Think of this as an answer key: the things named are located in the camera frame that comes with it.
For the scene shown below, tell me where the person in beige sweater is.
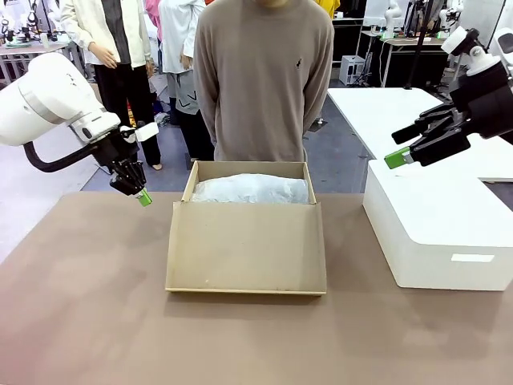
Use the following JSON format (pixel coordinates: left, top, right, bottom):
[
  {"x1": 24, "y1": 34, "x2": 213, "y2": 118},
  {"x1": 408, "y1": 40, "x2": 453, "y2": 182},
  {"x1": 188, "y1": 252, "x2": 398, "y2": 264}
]
[{"x1": 192, "y1": 0, "x2": 336, "y2": 163}]

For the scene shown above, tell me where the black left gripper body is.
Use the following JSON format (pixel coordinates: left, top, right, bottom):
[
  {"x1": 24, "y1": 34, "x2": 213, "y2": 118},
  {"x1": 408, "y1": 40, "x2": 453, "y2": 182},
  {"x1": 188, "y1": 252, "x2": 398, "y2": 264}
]
[{"x1": 97, "y1": 129, "x2": 144, "y2": 174}]

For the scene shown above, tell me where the pink hanging garment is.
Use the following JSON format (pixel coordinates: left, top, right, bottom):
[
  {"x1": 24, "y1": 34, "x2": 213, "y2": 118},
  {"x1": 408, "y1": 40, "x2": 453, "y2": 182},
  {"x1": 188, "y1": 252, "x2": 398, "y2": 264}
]
[{"x1": 144, "y1": 0, "x2": 164, "y2": 42}]

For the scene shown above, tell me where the white frame cube device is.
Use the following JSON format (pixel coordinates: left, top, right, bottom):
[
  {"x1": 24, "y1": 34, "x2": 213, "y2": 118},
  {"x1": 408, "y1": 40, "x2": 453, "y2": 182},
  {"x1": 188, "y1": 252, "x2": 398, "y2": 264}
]
[{"x1": 339, "y1": 55, "x2": 368, "y2": 87}]

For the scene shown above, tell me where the brown-top workbench with robots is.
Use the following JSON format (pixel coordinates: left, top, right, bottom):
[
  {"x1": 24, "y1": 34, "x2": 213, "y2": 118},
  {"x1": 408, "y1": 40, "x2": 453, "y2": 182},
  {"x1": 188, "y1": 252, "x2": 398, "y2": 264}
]
[{"x1": 357, "y1": 27, "x2": 462, "y2": 89}]

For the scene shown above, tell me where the white hanging curtain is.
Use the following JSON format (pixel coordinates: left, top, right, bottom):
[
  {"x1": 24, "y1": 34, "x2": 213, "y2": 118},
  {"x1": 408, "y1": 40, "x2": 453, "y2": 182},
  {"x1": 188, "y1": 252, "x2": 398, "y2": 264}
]
[{"x1": 480, "y1": 0, "x2": 513, "y2": 57}]

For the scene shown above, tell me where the grey metal-frame workbench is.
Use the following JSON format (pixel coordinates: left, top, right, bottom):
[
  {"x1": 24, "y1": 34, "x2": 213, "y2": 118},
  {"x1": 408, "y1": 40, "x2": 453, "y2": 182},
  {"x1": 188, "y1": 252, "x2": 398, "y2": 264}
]
[{"x1": 0, "y1": 41, "x2": 84, "y2": 87}]

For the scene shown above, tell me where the mannequin in white shirt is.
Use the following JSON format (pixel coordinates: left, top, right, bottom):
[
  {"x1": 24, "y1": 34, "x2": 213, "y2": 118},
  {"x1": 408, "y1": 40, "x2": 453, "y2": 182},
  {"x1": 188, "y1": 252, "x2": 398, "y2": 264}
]
[{"x1": 157, "y1": 0, "x2": 216, "y2": 162}]

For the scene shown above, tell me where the black tripod pole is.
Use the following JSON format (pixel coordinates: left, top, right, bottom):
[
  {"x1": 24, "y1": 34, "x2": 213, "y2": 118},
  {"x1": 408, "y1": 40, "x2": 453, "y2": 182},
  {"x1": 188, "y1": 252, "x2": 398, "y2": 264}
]
[{"x1": 403, "y1": 0, "x2": 438, "y2": 91}]

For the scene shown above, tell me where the mannequin in white jacket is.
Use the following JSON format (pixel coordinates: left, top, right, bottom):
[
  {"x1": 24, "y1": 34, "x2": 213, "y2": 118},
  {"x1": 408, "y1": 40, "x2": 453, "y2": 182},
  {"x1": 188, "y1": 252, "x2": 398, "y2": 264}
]
[{"x1": 59, "y1": 0, "x2": 164, "y2": 170}]

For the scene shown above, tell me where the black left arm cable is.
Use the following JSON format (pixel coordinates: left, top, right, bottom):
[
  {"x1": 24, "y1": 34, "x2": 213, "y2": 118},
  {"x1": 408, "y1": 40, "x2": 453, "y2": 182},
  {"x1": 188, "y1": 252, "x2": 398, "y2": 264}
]
[{"x1": 22, "y1": 140, "x2": 106, "y2": 174}]

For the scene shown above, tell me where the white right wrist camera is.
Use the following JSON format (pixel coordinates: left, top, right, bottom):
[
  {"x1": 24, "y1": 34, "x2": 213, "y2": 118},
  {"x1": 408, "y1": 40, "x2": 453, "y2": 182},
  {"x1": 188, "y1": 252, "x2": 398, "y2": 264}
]
[{"x1": 440, "y1": 26, "x2": 503, "y2": 78}]

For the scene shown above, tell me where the brown cardboard shoe box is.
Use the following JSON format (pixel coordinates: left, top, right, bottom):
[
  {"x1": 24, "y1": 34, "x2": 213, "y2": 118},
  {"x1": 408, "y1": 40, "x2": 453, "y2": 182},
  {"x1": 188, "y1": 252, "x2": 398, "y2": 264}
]
[{"x1": 164, "y1": 160, "x2": 329, "y2": 298}]

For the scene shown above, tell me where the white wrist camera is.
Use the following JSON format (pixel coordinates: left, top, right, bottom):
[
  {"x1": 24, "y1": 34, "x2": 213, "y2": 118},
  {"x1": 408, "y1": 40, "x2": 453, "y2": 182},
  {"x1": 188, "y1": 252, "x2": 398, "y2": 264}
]
[
  {"x1": 119, "y1": 120, "x2": 160, "y2": 144},
  {"x1": 440, "y1": 26, "x2": 503, "y2": 78}
]

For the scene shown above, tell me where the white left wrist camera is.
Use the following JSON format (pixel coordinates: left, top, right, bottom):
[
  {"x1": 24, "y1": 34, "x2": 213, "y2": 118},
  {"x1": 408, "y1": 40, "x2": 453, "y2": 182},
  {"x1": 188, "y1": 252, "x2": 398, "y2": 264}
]
[{"x1": 119, "y1": 120, "x2": 160, "y2": 144}]

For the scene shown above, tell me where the white tissue wrapping paper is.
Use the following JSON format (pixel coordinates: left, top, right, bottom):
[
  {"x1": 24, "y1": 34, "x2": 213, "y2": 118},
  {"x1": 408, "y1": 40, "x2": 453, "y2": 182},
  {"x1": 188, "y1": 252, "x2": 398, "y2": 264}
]
[{"x1": 191, "y1": 172, "x2": 311, "y2": 205}]

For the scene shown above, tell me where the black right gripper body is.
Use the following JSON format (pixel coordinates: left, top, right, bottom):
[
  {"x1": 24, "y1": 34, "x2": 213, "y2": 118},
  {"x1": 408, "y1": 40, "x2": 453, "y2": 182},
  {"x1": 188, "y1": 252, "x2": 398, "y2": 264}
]
[{"x1": 447, "y1": 61, "x2": 513, "y2": 140}]

